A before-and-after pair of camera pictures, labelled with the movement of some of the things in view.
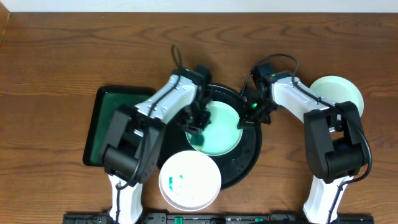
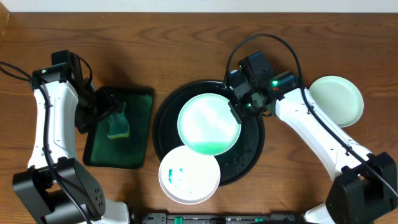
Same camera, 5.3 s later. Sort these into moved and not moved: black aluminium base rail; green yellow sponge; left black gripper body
Moved: left black gripper body; green yellow sponge
Not moved: black aluminium base rail
